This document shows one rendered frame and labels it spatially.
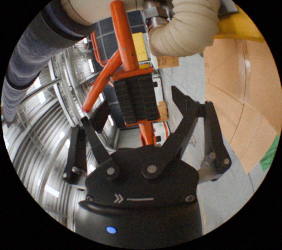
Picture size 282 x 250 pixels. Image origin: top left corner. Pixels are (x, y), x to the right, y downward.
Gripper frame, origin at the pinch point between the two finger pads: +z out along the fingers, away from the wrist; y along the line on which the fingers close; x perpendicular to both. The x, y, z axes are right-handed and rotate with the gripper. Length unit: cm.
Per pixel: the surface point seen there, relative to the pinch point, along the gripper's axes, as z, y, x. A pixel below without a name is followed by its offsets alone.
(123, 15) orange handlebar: -2.3, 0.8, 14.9
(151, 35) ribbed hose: -1.4, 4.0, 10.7
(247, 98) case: -3.0, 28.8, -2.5
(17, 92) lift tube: -4.1, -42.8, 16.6
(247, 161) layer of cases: -11, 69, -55
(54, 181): 10, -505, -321
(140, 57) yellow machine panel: 726, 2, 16
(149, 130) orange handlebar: -2.3, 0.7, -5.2
